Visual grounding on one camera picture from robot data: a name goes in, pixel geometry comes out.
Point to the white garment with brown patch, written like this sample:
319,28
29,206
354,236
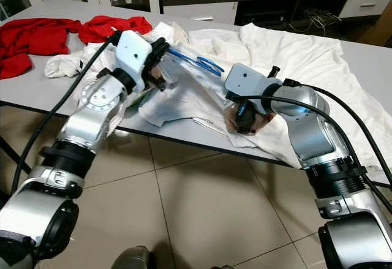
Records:
190,106

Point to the white printed T-shirt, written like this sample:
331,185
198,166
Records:
300,54

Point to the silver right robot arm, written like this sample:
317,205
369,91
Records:
312,134

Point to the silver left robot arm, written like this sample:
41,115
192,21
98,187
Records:
98,122

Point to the red garment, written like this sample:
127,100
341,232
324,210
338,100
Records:
30,42
110,29

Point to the white drawer unit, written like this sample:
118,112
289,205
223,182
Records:
199,13
367,4

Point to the small crumpled white cloth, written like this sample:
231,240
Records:
61,67

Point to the black low cabinet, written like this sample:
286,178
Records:
269,2

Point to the white table with black legs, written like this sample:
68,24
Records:
30,91

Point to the grey robot foot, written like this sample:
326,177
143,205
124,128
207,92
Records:
131,260

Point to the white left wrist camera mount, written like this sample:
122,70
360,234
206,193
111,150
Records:
135,51

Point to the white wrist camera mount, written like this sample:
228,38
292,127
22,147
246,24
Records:
135,51
248,79

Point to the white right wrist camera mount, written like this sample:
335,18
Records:
248,79

